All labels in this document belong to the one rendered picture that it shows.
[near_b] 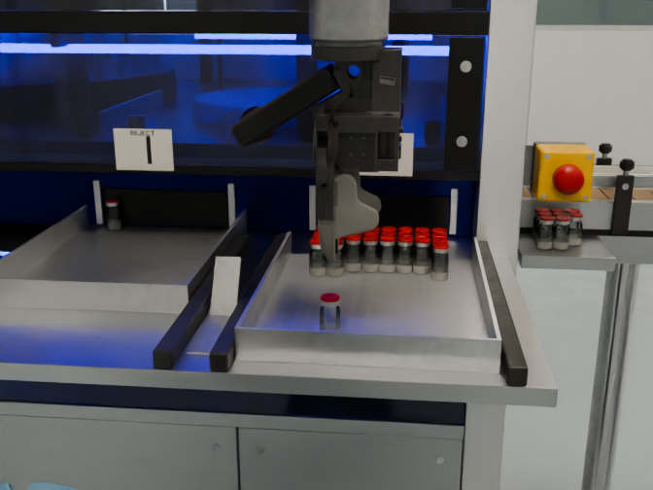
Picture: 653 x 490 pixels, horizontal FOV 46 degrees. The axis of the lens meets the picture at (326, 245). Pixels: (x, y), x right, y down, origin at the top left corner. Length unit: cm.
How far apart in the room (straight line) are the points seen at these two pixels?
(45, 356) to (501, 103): 65
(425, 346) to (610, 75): 516
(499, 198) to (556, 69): 469
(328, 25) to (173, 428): 77
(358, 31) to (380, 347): 30
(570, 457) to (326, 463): 119
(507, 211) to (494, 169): 6
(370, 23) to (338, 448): 74
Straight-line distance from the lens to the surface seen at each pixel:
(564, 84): 580
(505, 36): 108
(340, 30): 72
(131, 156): 116
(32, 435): 140
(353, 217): 76
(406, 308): 91
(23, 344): 88
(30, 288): 97
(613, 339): 137
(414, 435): 125
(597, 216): 125
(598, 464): 148
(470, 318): 90
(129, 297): 92
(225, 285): 90
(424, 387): 75
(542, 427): 248
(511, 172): 110
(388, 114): 75
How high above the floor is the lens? 123
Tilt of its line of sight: 18 degrees down
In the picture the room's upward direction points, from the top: straight up
